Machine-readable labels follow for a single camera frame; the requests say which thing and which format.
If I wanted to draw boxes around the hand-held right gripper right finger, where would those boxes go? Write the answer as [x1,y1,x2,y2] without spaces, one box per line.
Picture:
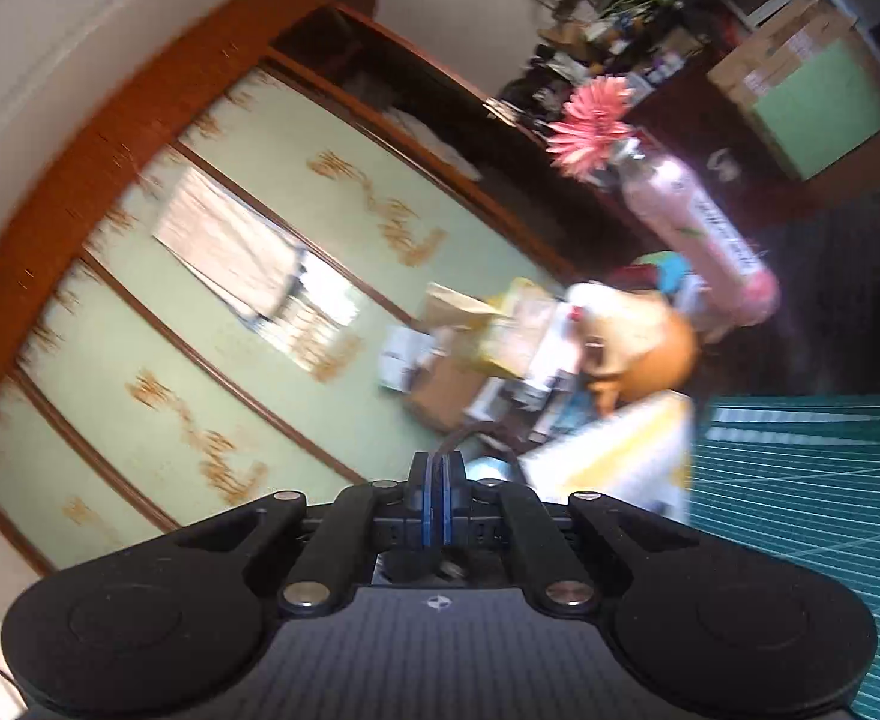
[442,450,701,614]

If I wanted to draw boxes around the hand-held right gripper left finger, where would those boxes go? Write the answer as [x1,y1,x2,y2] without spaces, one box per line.
[176,450,436,617]

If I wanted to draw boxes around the white and yellow shopping bag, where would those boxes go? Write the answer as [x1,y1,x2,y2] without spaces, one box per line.
[517,388,698,524]

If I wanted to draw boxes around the brown cardboard box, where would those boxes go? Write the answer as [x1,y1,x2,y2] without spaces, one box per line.
[401,351,502,437]

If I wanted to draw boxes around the yellow tissue box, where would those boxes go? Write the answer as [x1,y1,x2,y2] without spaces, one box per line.
[420,276,562,385]

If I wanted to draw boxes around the orange toy kettle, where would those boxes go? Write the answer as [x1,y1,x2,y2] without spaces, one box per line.
[566,280,701,415]

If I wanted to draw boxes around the green panel wardrobe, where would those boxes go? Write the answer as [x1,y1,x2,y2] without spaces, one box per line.
[0,0,587,582]

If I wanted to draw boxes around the green cutting mat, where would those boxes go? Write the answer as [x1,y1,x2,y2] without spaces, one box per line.
[689,396,880,720]

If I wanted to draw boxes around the pink plastic bottle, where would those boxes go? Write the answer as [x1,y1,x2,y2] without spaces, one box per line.
[618,152,784,329]

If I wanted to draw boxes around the pink paper flower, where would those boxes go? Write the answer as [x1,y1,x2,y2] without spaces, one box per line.
[543,76,645,182]

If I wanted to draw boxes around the cluttered dark shelf unit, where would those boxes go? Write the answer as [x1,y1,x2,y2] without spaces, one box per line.
[485,0,711,128]

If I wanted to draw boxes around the green board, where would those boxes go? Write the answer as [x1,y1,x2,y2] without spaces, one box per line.
[753,32,880,182]

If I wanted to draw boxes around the flat cardboard boxes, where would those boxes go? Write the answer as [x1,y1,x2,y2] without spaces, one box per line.
[705,0,863,115]

